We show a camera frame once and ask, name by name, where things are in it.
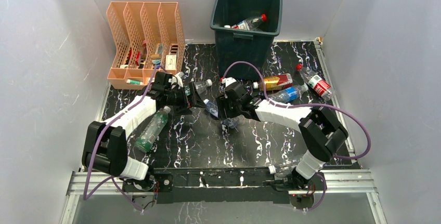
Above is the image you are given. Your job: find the orange plastic file organizer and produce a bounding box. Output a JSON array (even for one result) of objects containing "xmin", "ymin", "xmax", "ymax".
[{"xmin": 106, "ymin": 2, "xmax": 186, "ymax": 90}]

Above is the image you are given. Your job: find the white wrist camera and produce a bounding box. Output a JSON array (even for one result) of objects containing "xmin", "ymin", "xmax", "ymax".
[
  {"xmin": 171, "ymin": 72, "xmax": 185, "ymax": 89},
  {"xmin": 221, "ymin": 77, "xmax": 237, "ymax": 87}
]

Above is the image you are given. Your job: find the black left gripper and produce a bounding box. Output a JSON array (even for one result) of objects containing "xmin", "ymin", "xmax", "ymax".
[{"xmin": 165, "ymin": 82, "xmax": 206, "ymax": 115}]

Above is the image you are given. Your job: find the green tea bottle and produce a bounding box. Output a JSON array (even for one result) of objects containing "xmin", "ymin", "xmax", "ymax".
[{"xmin": 135, "ymin": 106, "xmax": 171, "ymax": 153}]

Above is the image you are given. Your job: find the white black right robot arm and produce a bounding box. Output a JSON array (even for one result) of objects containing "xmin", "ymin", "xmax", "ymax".
[{"xmin": 216, "ymin": 77, "xmax": 348, "ymax": 191}]

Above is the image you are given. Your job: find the gold red label bottle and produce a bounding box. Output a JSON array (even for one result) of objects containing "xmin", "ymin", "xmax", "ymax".
[{"xmin": 252, "ymin": 73, "xmax": 293, "ymax": 91}]

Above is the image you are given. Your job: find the red label bottle far right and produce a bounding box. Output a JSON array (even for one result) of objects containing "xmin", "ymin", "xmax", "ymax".
[{"xmin": 296, "ymin": 64, "xmax": 334, "ymax": 101}]

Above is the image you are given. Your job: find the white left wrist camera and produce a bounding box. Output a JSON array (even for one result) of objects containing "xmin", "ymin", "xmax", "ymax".
[{"xmin": 171, "ymin": 72, "xmax": 185, "ymax": 89}]

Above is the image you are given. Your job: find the clear bottle green label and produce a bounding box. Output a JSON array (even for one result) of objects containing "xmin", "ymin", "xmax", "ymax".
[{"xmin": 194, "ymin": 79, "xmax": 212, "ymax": 94}]

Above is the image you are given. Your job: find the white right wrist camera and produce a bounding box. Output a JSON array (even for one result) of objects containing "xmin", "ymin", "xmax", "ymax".
[{"xmin": 221, "ymin": 77, "xmax": 237, "ymax": 87}]

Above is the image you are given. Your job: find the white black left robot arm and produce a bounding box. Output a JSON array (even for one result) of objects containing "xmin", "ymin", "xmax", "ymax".
[{"xmin": 82, "ymin": 72, "xmax": 205, "ymax": 191}]

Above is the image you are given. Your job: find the clear blue crushed bottle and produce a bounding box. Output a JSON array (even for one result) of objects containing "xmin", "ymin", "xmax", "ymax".
[{"xmin": 203, "ymin": 99, "xmax": 240, "ymax": 128}]

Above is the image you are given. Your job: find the blue label clear bottle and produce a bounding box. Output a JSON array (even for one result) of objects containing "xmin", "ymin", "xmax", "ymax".
[{"xmin": 268, "ymin": 84, "xmax": 308, "ymax": 103}]

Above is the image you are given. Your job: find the dark green plastic bin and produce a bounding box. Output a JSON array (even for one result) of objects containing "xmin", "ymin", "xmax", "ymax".
[{"xmin": 210, "ymin": 0, "xmax": 283, "ymax": 81}]

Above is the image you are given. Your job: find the red label water bottle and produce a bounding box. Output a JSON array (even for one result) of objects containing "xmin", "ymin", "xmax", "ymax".
[{"xmin": 231, "ymin": 14, "xmax": 267, "ymax": 31}]

